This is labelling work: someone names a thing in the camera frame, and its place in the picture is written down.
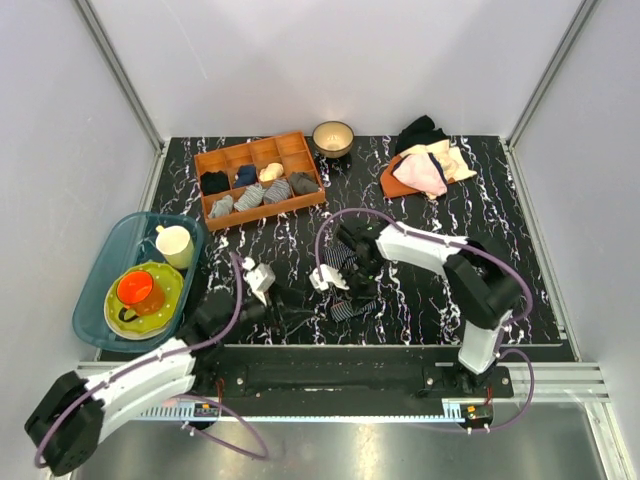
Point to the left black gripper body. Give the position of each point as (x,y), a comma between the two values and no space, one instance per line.
(254,312)

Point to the black garment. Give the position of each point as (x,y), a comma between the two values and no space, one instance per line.
(421,131)

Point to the orange cloth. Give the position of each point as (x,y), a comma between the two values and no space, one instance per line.
(391,187)

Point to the blue striped underwear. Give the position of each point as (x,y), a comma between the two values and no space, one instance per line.
(345,300)

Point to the cream underwear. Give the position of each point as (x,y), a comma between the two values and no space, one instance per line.
(450,159)

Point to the yellow-green dotted plate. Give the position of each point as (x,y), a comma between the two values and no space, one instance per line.
(172,283)

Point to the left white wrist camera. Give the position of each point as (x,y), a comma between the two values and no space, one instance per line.
(259,278)

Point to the orange cup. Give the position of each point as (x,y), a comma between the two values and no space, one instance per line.
(140,296)

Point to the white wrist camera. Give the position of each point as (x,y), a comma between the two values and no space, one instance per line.
(259,278)
(324,278)

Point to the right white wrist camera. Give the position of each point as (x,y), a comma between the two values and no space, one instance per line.
(324,278)

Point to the aluminium frame rail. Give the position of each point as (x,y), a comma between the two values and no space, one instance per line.
(101,38)

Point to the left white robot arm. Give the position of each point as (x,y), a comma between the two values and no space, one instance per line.
(78,413)

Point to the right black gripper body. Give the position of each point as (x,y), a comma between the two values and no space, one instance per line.
(360,278)

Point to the teal plastic bin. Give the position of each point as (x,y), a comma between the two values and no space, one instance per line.
(131,242)

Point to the peach rolled underwear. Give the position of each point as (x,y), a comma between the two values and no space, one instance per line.
(271,172)

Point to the beige ceramic bowl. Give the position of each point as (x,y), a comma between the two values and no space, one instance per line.
(333,139)

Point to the cream ceramic mug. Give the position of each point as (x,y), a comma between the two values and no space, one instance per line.
(175,244)

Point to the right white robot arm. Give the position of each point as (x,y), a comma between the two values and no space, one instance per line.
(483,286)

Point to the navy rolled underwear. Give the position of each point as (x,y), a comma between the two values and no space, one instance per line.
(245,176)

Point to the orange wooden divider tray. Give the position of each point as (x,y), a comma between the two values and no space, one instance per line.
(291,150)

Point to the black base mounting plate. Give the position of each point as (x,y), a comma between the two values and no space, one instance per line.
(241,371)

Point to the pink underwear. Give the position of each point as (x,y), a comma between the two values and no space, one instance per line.
(421,172)

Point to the black rolled underwear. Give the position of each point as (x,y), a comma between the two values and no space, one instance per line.
(214,182)

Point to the light grey rolled underwear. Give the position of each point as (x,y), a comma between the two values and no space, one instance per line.
(221,207)

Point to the blue-grey striped rolled underwear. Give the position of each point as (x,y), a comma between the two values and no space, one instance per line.
(279,191)

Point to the grey striped rolled underwear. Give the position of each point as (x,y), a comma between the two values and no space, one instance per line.
(251,198)

